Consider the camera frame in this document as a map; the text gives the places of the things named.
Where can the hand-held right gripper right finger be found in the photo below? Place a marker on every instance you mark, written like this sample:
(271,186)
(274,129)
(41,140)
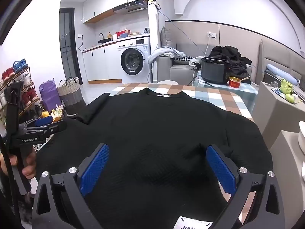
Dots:
(220,169)

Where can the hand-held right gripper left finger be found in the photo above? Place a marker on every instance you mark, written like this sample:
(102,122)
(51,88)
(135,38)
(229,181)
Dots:
(95,169)

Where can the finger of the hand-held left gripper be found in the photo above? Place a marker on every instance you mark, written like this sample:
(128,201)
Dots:
(56,127)
(43,121)

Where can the black sweater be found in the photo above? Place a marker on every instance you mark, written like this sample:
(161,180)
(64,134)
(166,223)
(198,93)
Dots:
(152,128)

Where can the pile of black clothes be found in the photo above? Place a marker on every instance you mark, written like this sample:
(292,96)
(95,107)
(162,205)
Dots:
(228,54)

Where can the person's left hand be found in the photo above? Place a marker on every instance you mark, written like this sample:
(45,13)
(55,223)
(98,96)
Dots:
(29,168)

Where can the yellow crumpled bag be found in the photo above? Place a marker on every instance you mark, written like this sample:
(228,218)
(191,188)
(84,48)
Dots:
(56,114)

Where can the purple bag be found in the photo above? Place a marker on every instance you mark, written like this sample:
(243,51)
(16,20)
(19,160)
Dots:
(48,95)

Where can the woven laundry basket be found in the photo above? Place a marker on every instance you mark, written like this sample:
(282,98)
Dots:
(71,93)

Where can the shoe rack with shoes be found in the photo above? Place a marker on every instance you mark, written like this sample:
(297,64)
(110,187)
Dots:
(20,65)

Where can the checkered tablecloth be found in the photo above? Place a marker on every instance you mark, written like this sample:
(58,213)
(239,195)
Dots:
(214,100)

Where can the white base kitchen cabinet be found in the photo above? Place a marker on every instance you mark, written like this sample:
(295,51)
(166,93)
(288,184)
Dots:
(100,62)

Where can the dark glass door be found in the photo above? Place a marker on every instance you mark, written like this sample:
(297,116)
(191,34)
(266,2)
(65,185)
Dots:
(69,47)

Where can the grey cabinet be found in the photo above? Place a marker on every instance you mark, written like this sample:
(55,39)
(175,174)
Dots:
(269,107)

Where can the small table with blue cloth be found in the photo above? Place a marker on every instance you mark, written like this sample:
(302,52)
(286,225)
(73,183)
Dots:
(247,93)

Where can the white bowl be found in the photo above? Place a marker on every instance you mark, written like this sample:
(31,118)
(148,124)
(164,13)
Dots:
(302,138)

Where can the red instant noodle cup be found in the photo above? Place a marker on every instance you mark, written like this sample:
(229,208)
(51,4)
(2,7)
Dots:
(234,82)

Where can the black electric cooker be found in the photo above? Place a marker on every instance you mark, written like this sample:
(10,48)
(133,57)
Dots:
(214,71)

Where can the white round stool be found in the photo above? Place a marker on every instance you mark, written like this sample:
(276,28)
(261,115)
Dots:
(168,82)

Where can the black faucet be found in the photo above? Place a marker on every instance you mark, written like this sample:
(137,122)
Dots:
(102,36)

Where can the white washing machine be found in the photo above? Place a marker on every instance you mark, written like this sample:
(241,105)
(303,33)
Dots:
(133,59)

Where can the green figure toy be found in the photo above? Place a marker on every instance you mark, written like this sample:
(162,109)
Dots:
(287,87)

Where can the grey sofa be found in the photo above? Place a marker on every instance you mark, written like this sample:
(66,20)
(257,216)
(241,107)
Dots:
(164,70)

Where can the light blue pillow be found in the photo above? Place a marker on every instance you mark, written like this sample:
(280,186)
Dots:
(281,72)

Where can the red container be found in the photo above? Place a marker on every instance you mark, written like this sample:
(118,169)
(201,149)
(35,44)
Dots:
(122,32)

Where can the houndstooth pillow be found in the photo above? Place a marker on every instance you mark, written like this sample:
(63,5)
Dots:
(183,59)

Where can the light grey garment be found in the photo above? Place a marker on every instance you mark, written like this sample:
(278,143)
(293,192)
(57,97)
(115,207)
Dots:
(162,52)

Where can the grey upholstered bed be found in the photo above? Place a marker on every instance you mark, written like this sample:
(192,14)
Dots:
(281,54)

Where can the steel range hood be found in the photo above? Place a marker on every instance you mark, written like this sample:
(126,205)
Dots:
(129,7)

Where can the grey sofa cushion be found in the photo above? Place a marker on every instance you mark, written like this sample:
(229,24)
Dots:
(168,38)

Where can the white wall kitchen cabinets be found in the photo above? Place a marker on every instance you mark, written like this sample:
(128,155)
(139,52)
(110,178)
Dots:
(100,4)

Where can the white wall socket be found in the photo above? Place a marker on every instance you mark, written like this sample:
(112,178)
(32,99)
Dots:
(212,34)

